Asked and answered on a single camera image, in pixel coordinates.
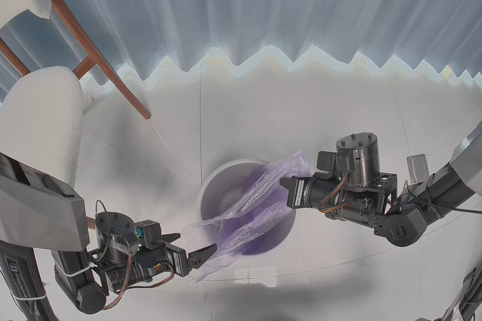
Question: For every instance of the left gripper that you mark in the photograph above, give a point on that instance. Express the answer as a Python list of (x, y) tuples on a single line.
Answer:
[(169, 261)]

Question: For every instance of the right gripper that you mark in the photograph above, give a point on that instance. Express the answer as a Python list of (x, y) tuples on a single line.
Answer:
[(316, 195)]

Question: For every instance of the purple plastic bag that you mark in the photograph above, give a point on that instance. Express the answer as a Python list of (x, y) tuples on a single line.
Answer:
[(244, 199)]

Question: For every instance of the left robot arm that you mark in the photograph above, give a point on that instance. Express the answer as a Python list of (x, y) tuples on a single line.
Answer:
[(41, 214)]

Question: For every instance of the white trash bin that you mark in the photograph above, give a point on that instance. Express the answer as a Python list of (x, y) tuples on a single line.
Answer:
[(214, 184)]

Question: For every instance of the white cushioned wooden chair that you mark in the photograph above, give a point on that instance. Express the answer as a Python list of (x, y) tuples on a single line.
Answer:
[(41, 116)]

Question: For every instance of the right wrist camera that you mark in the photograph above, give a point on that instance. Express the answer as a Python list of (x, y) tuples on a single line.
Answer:
[(327, 161)]

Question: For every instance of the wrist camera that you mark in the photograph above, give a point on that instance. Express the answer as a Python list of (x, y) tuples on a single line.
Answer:
[(150, 231), (327, 161)]

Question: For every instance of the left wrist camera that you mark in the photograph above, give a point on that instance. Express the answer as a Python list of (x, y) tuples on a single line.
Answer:
[(150, 231)]

